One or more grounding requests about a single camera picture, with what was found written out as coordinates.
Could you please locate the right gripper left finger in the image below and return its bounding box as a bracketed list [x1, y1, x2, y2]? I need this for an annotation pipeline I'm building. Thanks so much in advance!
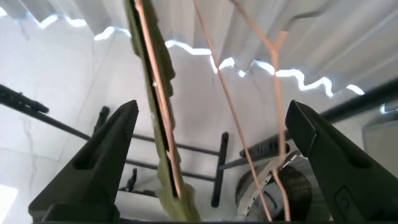
[27, 99, 140, 222]

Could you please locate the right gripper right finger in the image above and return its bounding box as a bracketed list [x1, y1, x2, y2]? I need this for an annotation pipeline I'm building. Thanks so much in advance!
[285, 99, 398, 222]

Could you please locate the pink clothes hanger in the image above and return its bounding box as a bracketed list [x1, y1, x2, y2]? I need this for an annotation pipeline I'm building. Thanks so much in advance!
[134, 0, 183, 198]
[192, 0, 292, 222]

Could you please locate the green long-sleeved shirt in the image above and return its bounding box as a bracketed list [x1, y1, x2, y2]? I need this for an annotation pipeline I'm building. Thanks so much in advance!
[123, 0, 201, 222]

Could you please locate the white laundry basket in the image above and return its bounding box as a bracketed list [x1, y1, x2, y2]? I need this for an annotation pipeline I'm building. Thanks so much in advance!
[235, 151, 313, 222]

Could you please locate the black clothes rack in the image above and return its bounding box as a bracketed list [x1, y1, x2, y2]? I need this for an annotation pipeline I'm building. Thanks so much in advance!
[0, 77, 398, 208]

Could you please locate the white curtain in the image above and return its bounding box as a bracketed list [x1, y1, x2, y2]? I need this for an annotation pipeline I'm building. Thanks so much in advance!
[0, 0, 398, 97]

